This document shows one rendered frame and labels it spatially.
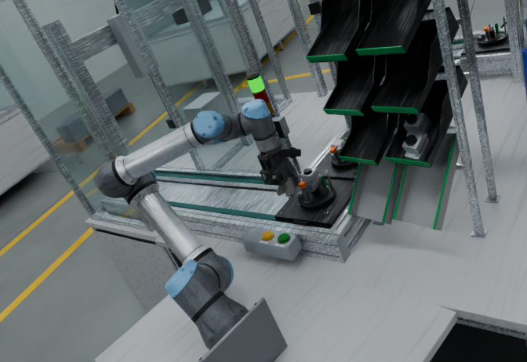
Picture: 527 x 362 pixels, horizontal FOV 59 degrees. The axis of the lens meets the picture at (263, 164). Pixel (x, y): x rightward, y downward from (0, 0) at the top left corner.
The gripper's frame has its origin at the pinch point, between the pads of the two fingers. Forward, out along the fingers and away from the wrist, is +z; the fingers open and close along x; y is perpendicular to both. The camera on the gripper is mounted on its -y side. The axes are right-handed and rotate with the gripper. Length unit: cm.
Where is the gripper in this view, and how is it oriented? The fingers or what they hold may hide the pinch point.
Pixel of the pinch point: (293, 193)
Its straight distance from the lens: 157.1
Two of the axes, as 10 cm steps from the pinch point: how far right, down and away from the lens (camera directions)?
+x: 7.6, 0.3, -6.5
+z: 3.4, 8.3, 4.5
